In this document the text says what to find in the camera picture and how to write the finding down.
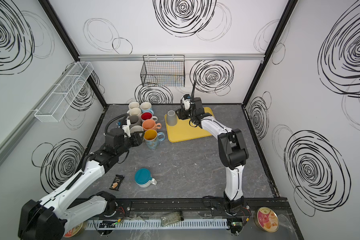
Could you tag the blue butterfly mug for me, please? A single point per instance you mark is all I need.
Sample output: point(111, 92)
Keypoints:
point(153, 138)

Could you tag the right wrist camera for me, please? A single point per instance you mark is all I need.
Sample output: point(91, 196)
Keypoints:
point(186, 102)

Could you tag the white mug with ribbed base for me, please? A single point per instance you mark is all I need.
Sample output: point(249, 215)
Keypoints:
point(133, 105)

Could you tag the teal lidded cup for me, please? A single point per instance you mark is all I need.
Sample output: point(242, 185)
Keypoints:
point(143, 178)

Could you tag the red round tin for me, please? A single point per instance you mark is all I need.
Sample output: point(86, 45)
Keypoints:
point(76, 230)

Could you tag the cream speckled mug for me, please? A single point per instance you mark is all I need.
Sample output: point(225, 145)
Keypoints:
point(136, 129)

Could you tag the small cream mug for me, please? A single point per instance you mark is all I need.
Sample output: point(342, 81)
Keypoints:
point(148, 116)

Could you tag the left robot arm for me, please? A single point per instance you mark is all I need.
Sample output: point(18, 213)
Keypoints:
point(52, 216)

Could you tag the pink mug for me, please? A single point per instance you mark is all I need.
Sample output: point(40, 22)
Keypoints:
point(135, 112)

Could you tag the white slotted cable duct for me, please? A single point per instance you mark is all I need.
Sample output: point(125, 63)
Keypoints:
point(157, 225)

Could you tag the yellow plastic tray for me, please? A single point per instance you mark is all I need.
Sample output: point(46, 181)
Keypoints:
point(182, 131)

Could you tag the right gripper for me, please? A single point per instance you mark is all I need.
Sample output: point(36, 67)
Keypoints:
point(183, 113)

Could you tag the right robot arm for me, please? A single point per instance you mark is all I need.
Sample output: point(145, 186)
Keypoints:
point(232, 147)

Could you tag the white wire shelf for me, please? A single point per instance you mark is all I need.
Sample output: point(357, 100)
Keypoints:
point(72, 91)

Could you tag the dark snack packet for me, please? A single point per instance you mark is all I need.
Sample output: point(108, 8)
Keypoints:
point(116, 184)

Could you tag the grey mug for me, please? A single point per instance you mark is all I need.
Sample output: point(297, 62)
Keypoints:
point(135, 121)
point(172, 118)

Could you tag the cream and orange mug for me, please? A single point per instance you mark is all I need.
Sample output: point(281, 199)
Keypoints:
point(151, 125)

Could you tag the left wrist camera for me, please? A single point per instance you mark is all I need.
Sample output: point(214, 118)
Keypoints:
point(125, 126)

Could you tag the pink round tin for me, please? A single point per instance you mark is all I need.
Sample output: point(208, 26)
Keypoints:
point(266, 220)

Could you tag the light blue mug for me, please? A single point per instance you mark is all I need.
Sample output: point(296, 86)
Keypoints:
point(146, 107)

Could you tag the clear plastic box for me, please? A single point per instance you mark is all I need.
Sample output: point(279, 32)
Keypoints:
point(172, 218)

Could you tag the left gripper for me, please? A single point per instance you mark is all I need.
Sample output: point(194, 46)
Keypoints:
point(135, 138)

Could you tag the black wire basket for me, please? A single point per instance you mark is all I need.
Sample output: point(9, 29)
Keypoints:
point(164, 70)

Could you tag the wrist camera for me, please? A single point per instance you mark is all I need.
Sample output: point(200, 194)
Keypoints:
point(125, 126)
point(186, 102)

